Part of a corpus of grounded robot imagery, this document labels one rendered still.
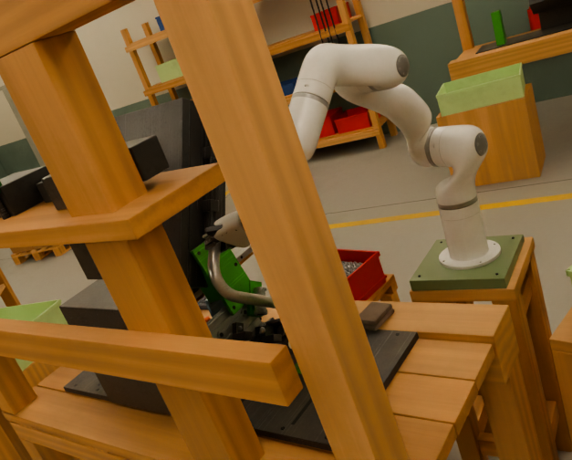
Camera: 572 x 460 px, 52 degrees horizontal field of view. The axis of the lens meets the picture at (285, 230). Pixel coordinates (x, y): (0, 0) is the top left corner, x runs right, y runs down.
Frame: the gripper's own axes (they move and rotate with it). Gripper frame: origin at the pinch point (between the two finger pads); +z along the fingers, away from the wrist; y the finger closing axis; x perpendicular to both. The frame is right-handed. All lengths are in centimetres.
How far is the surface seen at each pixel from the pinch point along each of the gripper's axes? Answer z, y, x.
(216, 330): 13.8, -10.2, 17.5
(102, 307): 25.3, 17.3, 13.5
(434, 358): -29, -46, 28
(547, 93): 72, -457, -334
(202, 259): 10.2, -2.6, 0.1
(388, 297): 12, -81, -7
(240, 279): 10.7, -15.5, 2.6
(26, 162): 846, -156, -521
